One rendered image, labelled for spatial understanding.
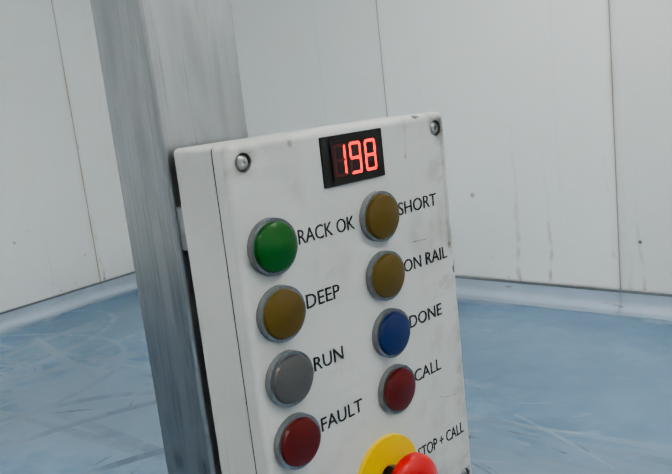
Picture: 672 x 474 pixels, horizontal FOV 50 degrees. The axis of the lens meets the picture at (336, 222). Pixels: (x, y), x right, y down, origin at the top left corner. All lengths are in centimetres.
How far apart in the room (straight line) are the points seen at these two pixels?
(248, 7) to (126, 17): 408
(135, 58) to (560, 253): 319
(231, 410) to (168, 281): 8
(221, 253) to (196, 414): 12
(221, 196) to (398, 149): 12
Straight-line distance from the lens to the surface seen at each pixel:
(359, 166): 41
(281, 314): 37
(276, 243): 36
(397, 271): 43
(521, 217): 356
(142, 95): 41
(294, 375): 38
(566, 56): 339
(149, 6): 41
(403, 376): 45
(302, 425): 40
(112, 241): 480
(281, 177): 37
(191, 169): 38
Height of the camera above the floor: 110
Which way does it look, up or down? 10 degrees down
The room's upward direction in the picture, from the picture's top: 6 degrees counter-clockwise
